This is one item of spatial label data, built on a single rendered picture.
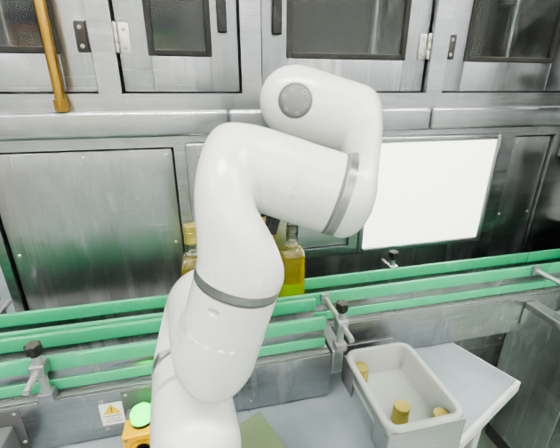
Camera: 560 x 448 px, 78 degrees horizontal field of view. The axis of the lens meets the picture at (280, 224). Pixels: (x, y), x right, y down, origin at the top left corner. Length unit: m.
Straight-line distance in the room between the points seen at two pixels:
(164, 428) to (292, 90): 0.38
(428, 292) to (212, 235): 0.82
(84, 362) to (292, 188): 0.61
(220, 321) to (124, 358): 0.51
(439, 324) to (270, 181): 0.86
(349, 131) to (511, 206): 1.05
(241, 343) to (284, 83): 0.27
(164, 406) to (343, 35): 0.87
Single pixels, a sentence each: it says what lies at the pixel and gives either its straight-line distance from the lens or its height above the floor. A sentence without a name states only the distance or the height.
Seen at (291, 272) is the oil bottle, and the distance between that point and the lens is 0.85.
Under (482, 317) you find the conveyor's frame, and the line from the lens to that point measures 1.19.
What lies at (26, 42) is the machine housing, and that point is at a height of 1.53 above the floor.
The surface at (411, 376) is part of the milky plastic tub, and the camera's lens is 0.98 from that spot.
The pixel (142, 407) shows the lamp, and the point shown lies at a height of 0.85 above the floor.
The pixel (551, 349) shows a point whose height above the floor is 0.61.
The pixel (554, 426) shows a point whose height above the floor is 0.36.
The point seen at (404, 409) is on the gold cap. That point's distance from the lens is 0.87.
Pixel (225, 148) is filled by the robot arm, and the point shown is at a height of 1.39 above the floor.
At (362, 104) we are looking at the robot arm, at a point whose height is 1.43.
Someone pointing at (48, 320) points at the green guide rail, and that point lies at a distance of 1.00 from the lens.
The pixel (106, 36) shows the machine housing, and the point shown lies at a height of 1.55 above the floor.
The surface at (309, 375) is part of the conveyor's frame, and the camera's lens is 0.88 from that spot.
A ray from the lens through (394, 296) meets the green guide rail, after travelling 0.99.
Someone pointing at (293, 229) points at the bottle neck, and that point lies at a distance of 0.81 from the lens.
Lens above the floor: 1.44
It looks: 21 degrees down
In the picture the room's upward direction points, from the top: straight up
